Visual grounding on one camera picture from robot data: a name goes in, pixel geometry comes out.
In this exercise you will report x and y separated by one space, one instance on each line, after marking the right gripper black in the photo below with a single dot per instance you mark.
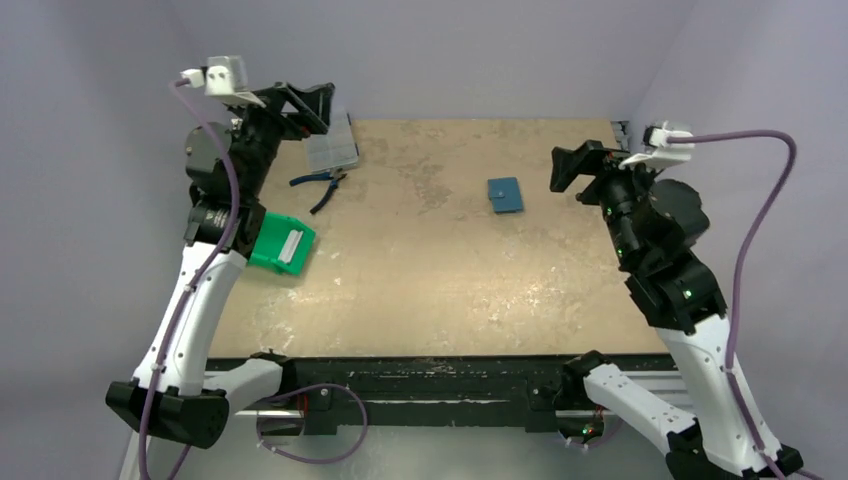
592 174

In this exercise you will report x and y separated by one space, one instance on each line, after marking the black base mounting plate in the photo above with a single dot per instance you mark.
530 392

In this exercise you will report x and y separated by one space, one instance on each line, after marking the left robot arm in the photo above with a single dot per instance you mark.
168 395

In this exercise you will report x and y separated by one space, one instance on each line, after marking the green plastic bin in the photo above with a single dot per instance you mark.
274 230

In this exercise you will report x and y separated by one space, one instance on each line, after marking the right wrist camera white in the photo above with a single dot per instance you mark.
667 145

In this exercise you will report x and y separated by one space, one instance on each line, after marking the clear plastic organizer box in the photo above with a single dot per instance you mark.
337 149

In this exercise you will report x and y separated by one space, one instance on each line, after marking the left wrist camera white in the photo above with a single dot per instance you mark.
223 78

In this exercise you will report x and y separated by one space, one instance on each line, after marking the white credit card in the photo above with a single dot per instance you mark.
290 246

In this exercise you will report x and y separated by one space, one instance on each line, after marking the blue card holder wallet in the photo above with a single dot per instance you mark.
505 195

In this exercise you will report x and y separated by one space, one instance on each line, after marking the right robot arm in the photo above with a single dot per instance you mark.
653 224

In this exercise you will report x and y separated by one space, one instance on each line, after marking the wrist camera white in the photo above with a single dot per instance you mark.
223 78
667 145

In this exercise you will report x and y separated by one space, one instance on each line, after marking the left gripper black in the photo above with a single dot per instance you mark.
312 103

